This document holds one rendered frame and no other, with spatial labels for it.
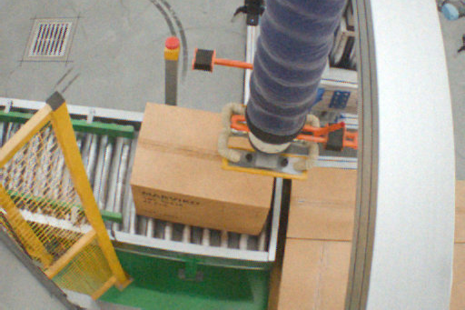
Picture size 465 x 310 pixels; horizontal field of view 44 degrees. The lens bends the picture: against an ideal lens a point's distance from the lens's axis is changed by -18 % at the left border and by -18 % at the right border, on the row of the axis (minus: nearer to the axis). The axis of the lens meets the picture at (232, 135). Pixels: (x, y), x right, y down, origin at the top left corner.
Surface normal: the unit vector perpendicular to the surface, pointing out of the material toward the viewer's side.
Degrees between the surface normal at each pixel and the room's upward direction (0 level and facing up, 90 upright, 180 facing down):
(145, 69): 0
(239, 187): 0
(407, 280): 0
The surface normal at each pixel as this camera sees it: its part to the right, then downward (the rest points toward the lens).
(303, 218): 0.07, -0.44
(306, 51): 0.13, 0.81
